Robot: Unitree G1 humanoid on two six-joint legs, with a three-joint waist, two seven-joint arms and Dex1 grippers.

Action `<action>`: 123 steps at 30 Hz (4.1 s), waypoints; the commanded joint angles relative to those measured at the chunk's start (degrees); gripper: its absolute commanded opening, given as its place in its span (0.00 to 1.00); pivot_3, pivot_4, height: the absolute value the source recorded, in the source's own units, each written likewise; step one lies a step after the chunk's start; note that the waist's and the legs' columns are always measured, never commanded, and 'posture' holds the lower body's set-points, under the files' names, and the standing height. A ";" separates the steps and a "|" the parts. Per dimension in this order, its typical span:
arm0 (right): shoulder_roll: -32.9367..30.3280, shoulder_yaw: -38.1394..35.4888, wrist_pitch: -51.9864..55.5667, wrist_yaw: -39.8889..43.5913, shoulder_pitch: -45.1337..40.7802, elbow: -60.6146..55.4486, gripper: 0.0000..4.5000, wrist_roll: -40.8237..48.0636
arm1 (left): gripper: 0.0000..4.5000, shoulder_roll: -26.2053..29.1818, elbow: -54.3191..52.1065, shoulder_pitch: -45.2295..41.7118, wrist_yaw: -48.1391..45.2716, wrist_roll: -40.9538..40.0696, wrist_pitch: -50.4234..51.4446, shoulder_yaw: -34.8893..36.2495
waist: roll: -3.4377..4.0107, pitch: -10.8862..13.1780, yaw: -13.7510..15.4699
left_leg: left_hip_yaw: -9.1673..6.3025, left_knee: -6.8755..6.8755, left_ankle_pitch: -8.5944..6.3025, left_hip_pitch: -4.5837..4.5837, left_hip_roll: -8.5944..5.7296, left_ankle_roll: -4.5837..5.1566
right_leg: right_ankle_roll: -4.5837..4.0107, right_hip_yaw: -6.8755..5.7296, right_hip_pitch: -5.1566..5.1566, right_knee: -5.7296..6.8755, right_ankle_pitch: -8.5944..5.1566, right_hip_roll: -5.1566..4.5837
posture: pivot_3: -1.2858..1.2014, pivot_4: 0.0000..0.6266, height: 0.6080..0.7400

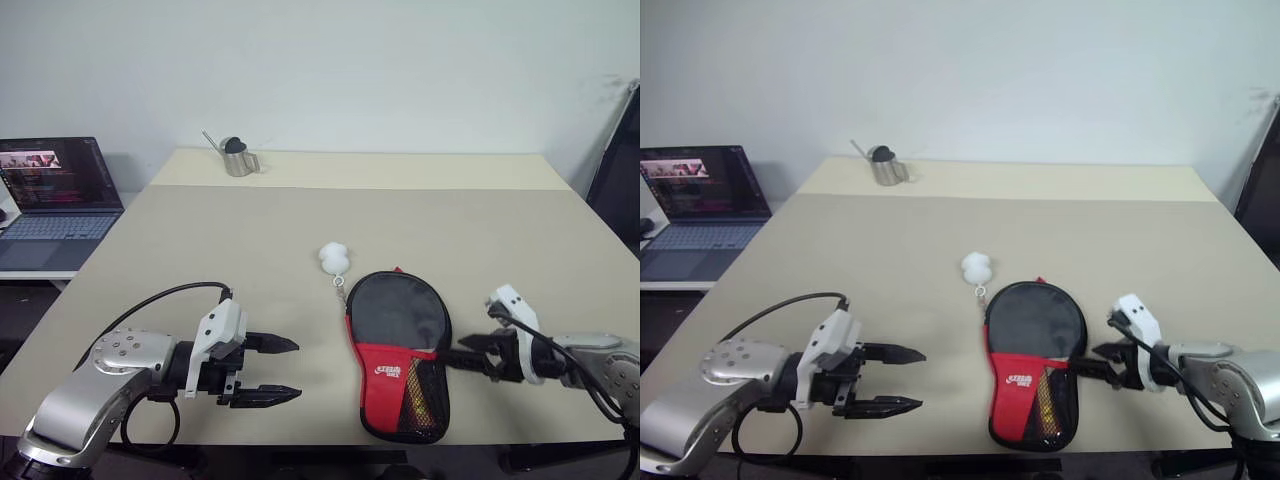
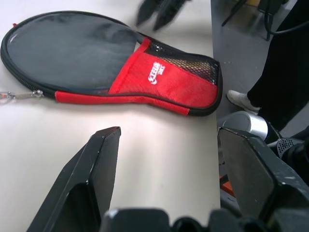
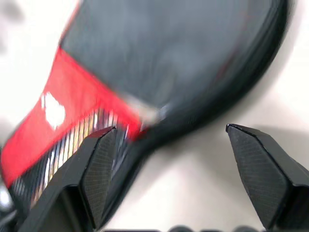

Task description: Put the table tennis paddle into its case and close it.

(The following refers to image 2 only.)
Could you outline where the person's white shoe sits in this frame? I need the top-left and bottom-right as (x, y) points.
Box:
(226, 89), (262, 116)

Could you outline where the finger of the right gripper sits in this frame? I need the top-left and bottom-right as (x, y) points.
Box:
(136, 0), (161, 27)
(153, 0), (194, 32)

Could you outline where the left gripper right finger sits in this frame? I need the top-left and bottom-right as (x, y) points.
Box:
(218, 127), (309, 222)

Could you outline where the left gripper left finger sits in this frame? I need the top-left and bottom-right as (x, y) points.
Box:
(26, 126), (122, 232)

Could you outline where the black metal frame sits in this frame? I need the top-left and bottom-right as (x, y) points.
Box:
(221, 0), (275, 42)

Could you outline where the small orange object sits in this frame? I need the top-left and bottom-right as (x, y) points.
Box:
(220, 180), (234, 194)

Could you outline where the black mesh zipper pouch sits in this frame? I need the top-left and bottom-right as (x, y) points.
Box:
(0, 10), (223, 117)

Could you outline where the silver robot body part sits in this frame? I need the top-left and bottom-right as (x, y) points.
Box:
(218, 111), (297, 158)

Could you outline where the black floor cable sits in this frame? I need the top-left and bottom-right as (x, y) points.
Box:
(264, 0), (309, 35)

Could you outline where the person's black trouser leg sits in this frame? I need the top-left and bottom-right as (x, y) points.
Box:
(246, 0), (309, 132)

